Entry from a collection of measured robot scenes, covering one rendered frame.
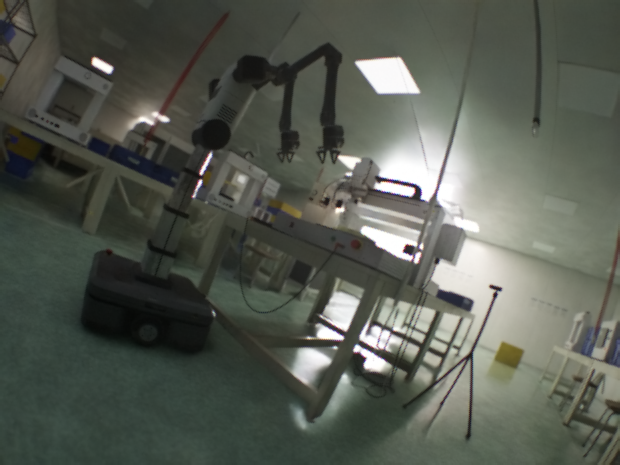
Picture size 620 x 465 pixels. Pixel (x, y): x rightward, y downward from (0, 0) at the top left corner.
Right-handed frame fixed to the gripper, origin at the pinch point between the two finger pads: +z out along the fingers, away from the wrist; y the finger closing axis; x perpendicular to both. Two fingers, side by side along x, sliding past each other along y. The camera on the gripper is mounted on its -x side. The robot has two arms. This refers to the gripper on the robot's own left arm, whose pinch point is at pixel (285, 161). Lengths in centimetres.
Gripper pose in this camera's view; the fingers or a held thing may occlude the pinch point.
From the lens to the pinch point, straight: 202.2
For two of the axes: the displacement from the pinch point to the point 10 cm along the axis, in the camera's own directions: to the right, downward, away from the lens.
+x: -8.0, 1.7, -5.7
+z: 0.2, 9.6, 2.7
